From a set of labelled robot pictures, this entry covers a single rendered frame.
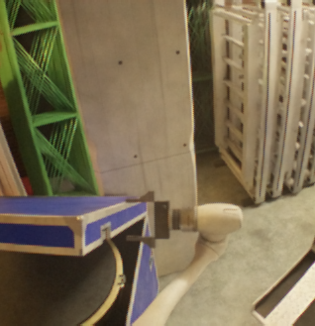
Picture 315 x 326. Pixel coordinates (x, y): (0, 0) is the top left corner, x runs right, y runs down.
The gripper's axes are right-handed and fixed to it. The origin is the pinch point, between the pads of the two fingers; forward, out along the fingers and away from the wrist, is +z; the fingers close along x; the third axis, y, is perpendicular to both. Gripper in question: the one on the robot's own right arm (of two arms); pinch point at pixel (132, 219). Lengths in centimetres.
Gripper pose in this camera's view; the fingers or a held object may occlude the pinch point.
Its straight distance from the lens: 118.5
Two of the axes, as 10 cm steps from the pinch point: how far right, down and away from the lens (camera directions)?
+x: 0.2, 10.0, -0.4
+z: -9.9, 0.2, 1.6
